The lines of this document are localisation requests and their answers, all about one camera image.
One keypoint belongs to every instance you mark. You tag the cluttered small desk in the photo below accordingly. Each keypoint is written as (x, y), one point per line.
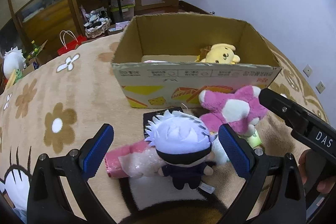
(118, 1)

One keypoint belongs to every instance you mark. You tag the beige flower-printed blanket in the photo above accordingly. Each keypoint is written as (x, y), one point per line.
(78, 82)

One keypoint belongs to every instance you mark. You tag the red paper bag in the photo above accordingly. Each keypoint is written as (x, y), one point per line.
(71, 47)

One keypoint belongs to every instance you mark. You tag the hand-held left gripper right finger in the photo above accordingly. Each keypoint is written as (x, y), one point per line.
(234, 153)

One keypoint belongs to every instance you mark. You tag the green glass bottle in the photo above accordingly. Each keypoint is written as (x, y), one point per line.
(34, 48)

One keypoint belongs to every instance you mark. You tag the wicker basket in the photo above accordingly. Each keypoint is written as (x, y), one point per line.
(97, 29)

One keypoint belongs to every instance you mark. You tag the pale flat packet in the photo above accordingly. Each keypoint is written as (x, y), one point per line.
(157, 58)

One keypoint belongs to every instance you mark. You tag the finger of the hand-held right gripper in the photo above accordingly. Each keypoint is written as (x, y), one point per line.
(278, 106)

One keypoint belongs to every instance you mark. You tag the small white plush toy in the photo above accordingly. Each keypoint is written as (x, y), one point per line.
(219, 154)

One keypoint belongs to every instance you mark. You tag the printed cardboard box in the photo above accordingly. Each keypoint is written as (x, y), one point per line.
(183, 74)

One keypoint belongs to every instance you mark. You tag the wooden wardrobe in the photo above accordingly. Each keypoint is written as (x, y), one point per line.
(39, 12)

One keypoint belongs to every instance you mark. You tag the white wall socket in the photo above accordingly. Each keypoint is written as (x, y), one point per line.
(320, 87)
(307, 70)

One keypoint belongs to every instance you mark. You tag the person's right hand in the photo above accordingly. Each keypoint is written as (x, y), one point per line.
(303, 164)

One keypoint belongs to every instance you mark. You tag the white-haired plush doll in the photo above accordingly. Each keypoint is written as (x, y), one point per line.
(178, 135)

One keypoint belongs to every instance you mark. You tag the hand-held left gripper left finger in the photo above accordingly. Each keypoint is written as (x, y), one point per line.
(96, 153)

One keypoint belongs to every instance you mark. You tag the pale green tube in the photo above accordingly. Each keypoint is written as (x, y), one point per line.
(253, 139)

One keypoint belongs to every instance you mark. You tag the yellow plush dog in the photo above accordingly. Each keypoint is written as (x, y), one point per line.
(221, 55)

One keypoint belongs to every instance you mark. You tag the open brown cardboard box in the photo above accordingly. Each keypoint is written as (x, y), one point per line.
(29, 66)

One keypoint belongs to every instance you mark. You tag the pink and white plush toy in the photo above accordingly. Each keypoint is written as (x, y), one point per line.
(218, 114)

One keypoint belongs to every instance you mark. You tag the pink bubble-wrapped packet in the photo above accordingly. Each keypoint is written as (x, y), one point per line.
(123, 159)

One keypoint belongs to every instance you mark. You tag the large white-haired plush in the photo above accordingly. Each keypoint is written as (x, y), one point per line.
(13, 62)

